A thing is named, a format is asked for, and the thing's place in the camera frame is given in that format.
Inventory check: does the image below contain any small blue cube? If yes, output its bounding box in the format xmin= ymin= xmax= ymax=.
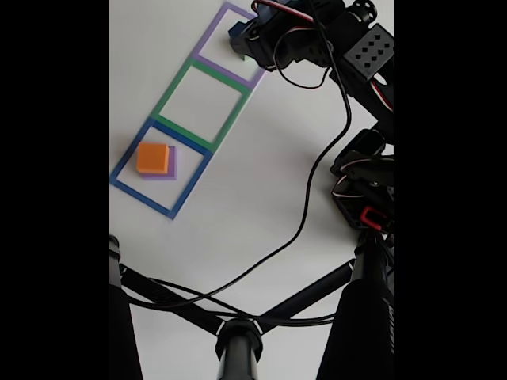
xmin=228 ymin=21 xmax=249 ymax=40

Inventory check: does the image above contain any purple block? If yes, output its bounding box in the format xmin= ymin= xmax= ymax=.
xmin=140 ymin=146 xmax=178 ymax=182

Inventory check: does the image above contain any orange block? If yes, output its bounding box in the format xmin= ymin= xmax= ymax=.
xmin=136 ymin=142 xmax=171 ymax=175

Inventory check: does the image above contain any red clamp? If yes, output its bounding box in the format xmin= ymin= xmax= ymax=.
xmin=360 ymin=206 xmax=387 ymax=230

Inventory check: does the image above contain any black tripod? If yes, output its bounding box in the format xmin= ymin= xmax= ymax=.
xmin=109 ymin=233 xmax=395 ymax=380

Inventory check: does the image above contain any dark gripper camera box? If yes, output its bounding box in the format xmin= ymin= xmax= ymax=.
xmin=255 ymin=0 xmax=310 ymax=21

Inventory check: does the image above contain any purple square frame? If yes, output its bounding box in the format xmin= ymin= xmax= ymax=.
xmin=191 ymin=1 xmax=266 ymax=89

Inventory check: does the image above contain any green square frame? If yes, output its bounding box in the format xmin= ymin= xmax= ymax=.
xmin=152 ymin=58 xmax=251 ymax=154

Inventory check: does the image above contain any blue square frame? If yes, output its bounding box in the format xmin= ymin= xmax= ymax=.
xmin=109 ymin=117 xmax=215 ymax=221

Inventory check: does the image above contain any thin black cable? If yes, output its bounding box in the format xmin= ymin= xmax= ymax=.
xmin=126 ymin=279 xmax=340 ymax=328

